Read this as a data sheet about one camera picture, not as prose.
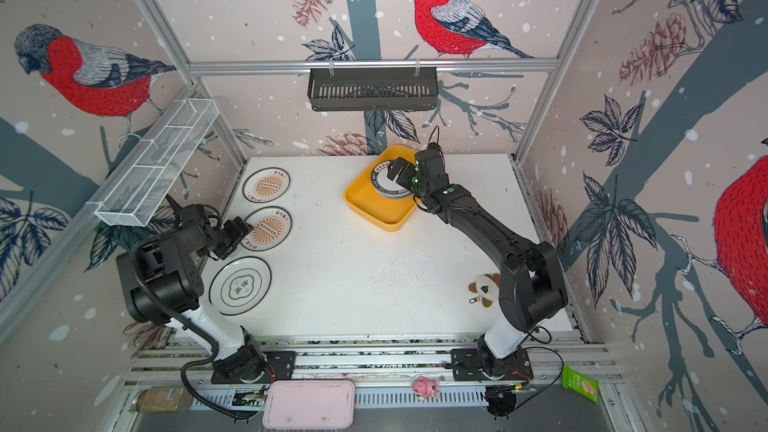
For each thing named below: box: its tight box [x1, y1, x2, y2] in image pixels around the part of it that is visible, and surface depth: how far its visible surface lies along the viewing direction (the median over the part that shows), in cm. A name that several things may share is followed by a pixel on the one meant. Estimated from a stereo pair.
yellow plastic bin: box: [344, 144, 417, 233], surface depth 106 cm
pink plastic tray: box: [262, 380, 355, 430], surface depth 69 cm
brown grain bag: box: [130, 386, 193, 413], surface depth 67 cm
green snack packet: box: [562, 365, 600, 405], surface depth 71 cm
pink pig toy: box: [412, 376, 440, 399], surface depth 70 cm
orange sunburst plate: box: [242, 167, 291, 204], surface depth 116 cm
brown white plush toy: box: [468, 272, 501, 307], surface depth 87 cm
